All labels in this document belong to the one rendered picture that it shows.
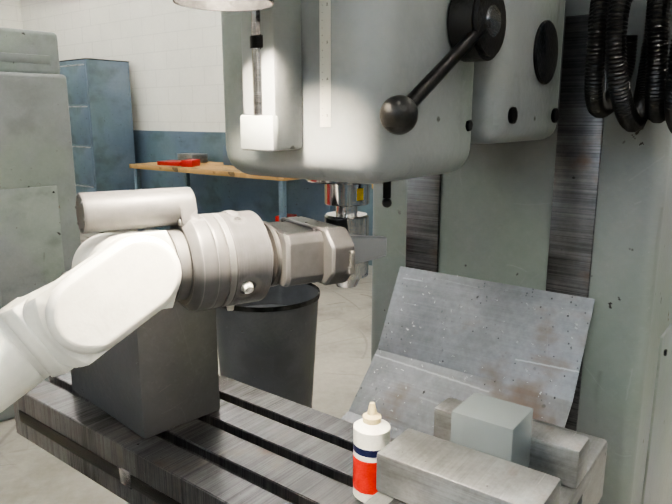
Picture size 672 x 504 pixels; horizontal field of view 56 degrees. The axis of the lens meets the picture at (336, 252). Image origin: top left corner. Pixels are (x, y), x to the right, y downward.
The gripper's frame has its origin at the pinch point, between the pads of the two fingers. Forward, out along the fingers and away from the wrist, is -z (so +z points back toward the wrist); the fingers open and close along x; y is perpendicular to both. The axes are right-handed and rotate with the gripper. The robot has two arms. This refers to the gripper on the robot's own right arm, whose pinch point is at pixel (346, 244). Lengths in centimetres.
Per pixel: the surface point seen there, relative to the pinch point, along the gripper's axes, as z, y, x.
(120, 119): -165, -13, 723
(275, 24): 11.3, -20.5, -5.9
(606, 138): -39.9, -10.8, -2.7
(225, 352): -60, 82, 177
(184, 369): 10.3, 19.9, 23.0
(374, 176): 4.5, -8.2, -10.7
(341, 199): 1.8, -5.1, -1.7
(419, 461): 2.6, 16.7, -15.7
